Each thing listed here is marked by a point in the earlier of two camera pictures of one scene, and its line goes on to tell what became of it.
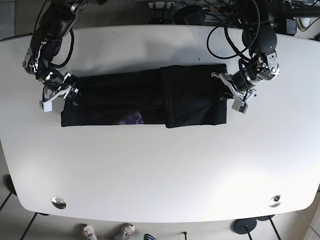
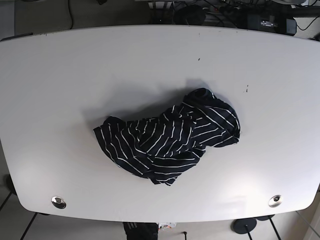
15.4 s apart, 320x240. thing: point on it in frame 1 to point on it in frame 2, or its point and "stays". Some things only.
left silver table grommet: (58, 202) stays
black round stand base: (239, 226) stays
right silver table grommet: (275, 201) stays
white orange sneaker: (88, 231) to (166, 226)
